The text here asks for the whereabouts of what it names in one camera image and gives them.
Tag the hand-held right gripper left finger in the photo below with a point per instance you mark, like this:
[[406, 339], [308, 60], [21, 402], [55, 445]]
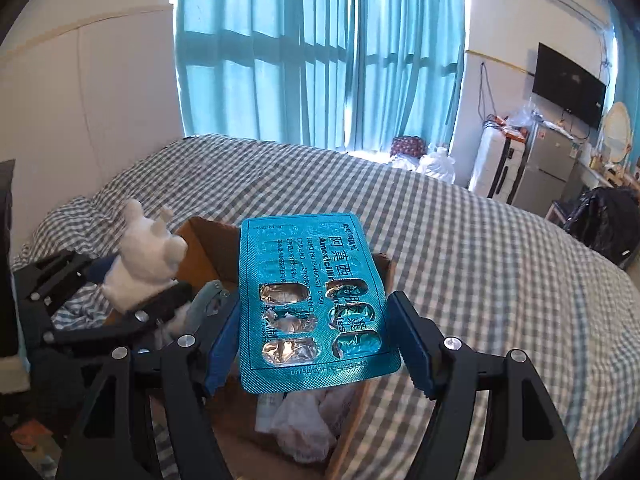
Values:
[[225, 350]]

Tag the orange packet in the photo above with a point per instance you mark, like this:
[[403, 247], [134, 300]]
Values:
[[32, 435]]

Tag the white suitcase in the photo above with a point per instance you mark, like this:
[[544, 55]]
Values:
[[495, 165]]

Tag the plastic bag on fridge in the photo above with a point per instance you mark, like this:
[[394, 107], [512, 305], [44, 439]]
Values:
[[522, 117]]

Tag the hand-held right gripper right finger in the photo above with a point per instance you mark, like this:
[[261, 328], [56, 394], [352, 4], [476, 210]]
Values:
[[412, 340]]

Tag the wide teal curtain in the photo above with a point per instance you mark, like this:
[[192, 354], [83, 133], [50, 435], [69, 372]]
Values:
[[265, 55]]

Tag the black wall television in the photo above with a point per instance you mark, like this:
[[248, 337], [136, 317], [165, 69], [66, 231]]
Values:
[[567, 85]]

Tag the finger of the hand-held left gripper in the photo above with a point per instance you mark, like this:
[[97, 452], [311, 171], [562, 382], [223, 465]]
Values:
[[75, 265], [150, 310]]

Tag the checked bed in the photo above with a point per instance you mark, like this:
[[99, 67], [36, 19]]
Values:
[[490, 270]]

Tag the blue pill blister pack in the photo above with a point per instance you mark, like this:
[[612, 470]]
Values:
[[310, 280]]

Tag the white oval mirror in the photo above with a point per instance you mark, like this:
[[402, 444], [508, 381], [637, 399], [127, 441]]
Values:
[[617, 132]]

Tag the translucent plastic bag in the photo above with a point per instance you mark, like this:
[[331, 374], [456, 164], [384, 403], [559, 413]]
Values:
[[310, 420]]

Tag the brown cardboard box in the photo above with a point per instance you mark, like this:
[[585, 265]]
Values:
[[210, 255]]

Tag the grey small fridge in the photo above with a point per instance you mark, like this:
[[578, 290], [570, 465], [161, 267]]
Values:
[[547, 167]]

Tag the clear plastic bag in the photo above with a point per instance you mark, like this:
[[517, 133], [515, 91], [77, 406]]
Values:
[[435, 166]]

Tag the narrow teal curtain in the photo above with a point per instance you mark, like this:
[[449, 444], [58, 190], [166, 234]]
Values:
[[407, 55]]

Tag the black jacket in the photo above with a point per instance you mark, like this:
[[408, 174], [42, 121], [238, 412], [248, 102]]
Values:
[[605, 225]]

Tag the floral bag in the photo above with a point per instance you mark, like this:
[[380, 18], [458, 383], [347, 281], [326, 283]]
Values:
[[407, 146]]

